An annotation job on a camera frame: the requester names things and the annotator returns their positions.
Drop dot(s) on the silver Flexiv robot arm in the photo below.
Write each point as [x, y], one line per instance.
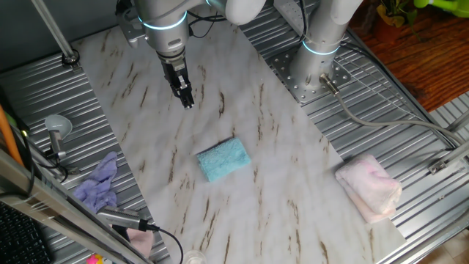
[165, 33]

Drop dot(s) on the potted green plant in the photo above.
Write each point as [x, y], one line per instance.
[388, 29]

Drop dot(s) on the aluminium frame beam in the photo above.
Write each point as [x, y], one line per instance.
[44, 205]

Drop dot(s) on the green watering can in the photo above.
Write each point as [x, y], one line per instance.
[450, 7]

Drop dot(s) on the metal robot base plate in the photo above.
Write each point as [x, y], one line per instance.
[311, 93]

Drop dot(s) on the folded pink white towel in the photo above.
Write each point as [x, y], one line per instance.
[370, 187]

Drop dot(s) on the silver metal pole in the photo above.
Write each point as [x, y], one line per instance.
[55, 34]

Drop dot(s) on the grey exterior camera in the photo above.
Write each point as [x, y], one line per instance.
[121, 218]

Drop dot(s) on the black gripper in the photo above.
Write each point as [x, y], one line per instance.
[174, 69]

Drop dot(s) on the orange stick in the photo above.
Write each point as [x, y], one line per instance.
[7, 137]

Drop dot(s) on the light blue terry cloth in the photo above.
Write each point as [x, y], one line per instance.
[223, 159]

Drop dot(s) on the black keyboard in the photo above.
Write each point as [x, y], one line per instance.
[18, 238]

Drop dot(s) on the marble pattern table mat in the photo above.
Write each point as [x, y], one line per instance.
[256, 220]

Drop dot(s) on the clear glass cup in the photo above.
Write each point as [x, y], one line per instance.
[194, 258]

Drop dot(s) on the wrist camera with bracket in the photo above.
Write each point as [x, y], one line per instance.
[128, 29]

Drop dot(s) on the aluminium profile bar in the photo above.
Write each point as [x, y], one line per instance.
[450, 157]

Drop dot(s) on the pale pink cloth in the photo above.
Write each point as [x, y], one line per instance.
[143, 242]

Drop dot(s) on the purple terry cloth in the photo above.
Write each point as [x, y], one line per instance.
[97, 187]

